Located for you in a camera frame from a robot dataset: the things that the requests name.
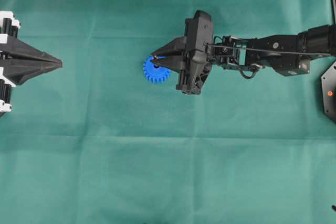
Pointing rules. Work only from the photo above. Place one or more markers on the green cloth mat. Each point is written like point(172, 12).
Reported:
point(95, 142)

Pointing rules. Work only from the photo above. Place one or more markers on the blue plastic gear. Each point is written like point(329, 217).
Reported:
point(155, 74)

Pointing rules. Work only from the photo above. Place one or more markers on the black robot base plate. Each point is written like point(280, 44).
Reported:
point(328, 92)

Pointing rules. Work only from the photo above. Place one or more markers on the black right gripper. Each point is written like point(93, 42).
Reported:
point(194, 66)

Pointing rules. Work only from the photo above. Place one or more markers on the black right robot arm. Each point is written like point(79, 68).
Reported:
point(288, 55)

